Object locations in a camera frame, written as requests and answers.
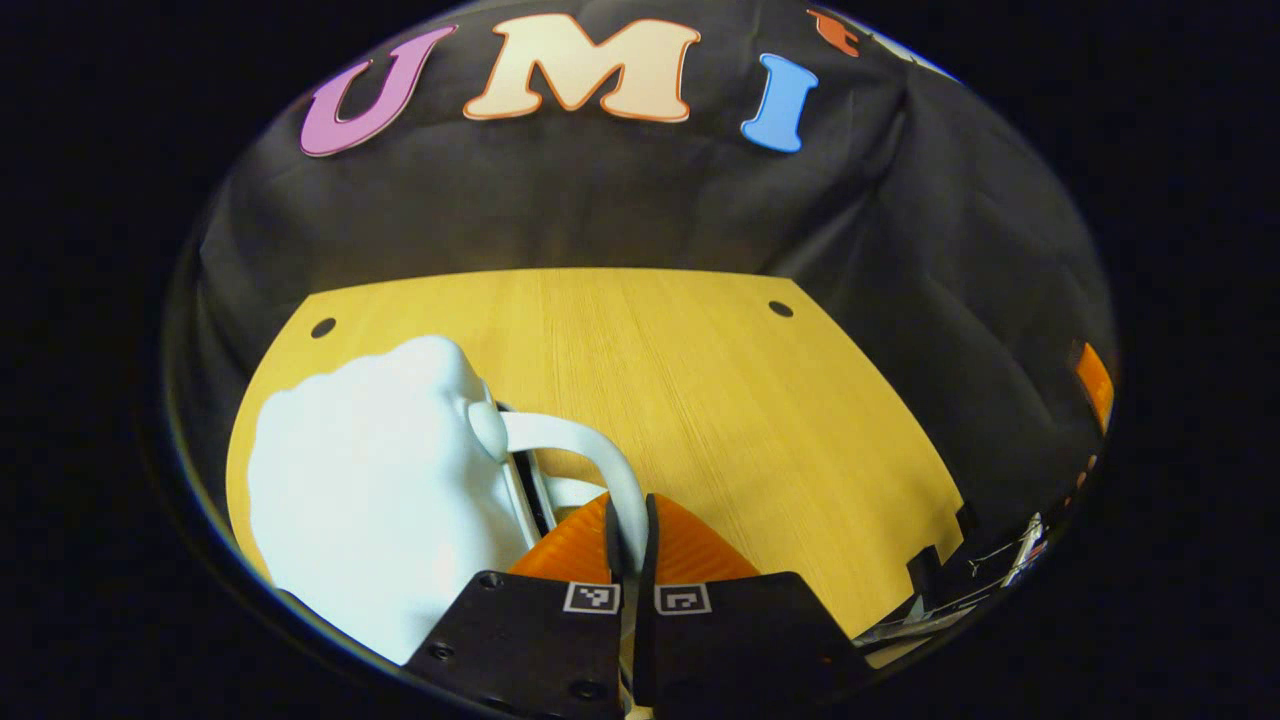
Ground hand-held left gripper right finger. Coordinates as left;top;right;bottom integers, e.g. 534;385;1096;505
633;492;873;716

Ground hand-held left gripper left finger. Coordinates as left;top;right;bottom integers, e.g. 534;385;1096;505
403;491;627;720

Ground light blue suitcase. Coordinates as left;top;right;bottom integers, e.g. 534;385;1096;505
246;334;652;668

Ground black backdrop cloth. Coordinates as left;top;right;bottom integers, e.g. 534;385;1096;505
165;0;1119;521

